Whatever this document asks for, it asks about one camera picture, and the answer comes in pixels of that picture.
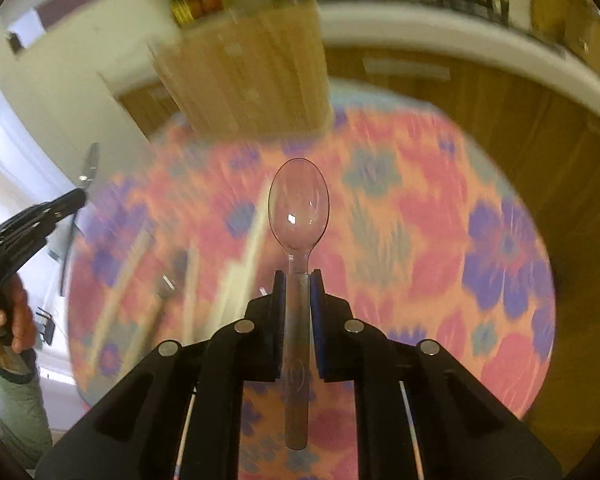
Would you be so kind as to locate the wooden chopstick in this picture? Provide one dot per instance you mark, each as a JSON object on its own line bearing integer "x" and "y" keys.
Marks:
{"x": 114, "y": 296}
{"x": 238, "y": 281}
{"x": 190, "y": 292}

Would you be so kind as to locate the wooden base cabinets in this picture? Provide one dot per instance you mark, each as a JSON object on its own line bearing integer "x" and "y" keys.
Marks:
{"x": 427, "y": 238}

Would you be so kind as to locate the beige slotted utensil basket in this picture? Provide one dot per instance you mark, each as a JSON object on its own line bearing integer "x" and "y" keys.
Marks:
{"x": 261, "y": 75}

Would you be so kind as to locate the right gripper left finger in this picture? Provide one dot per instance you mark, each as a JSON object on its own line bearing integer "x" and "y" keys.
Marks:
{"x": 177, "y": 414}

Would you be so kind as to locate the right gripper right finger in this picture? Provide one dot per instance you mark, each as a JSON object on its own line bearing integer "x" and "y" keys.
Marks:
{"x": 419, "y": 413}

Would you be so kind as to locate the grey sleeved left forearm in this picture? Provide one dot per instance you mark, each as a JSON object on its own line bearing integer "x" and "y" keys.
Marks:
{"x": 24, "y": 426}

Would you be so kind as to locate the white kitchen countertop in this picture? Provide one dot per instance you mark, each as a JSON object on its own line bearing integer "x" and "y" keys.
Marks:
{"x": 377, "y": 24}

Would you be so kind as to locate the floral table cloth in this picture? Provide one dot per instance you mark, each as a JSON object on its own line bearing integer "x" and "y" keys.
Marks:
{"x": 331, "y": 453}

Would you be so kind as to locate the person's left hand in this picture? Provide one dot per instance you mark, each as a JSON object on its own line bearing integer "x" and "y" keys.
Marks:
{"x": 23, "y": 330}

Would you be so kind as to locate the clear plastic spoon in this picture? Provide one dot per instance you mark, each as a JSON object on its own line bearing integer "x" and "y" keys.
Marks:
{"x": 170, "y": 281}
{"x": 298, "y": 214}

